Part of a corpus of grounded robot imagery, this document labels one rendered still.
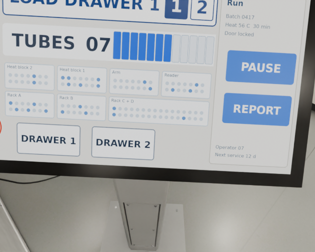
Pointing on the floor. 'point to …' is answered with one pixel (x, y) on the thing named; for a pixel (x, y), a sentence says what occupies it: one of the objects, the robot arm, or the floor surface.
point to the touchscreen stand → (143, 219)
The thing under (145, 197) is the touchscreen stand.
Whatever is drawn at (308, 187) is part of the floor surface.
